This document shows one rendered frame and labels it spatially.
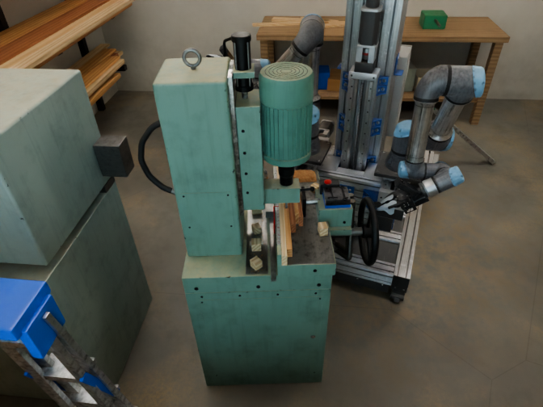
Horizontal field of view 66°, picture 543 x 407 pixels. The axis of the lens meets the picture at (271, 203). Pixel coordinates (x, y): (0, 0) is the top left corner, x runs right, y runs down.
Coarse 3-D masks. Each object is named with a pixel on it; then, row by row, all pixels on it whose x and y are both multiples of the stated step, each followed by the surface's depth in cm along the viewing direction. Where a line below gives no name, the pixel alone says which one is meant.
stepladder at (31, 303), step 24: (0, 288) 108; (24, 288) 108; (48, 288) 111; (0, 312) 103; (24, 312) 103; (48, 312) 108; (0, 336) 100; (24, 336) 103; (48, 336) 110; (24, 360) 124; (48, 360) 134; (72, 360) 122; (96, 360) 139; (48, 384) 137; (72, 384) 148; (96, 384) 136
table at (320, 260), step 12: (312, 192) 181; (312, 204) 174; (312, 216) 168; (300, 228) 163; (312, 228) 163; (336, 228) 167; (348, 228) 167; (300, 240) 158; (312, 240) 158; (324, 240) 157; (276, 252) 156; (300, 252) 153; (312, 252) 153; (324, 252) 152; (288, 264) 148; (300, 264) 148; (312, 264) 148; (324, 264) 148
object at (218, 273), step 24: (264, 216) 184; (264, 240) 173; (192, 264) 163; (216, 264) 163; (240, 264) 162; (264, 264) 162; (192, 288) 161; (216, 288) 161; (240, 288) 162; (264, 288) 162; (288, 288) 162; (312, 288) 163
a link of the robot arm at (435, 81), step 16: (432, 80) 157; (416, 96) 163; (432, 96) 160; (416, 112) 167; (432, 112) 166; (416, 128) 169; (416, 144) 172; (416, 160) 175; (400, 176) 181; (416, 176) 179
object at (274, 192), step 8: (264, 184) 158; (272, 184) 157; (280, 184) 157; (296, 184) 157; (264, 192) 156; (272, 192) 156; (280, 192) 156; (288, 192) 156; (296, 192) 156; (264, 200) 158; (272, 200) 158; (280, 200) 159; (288, 200) 159; (296, 200) 159
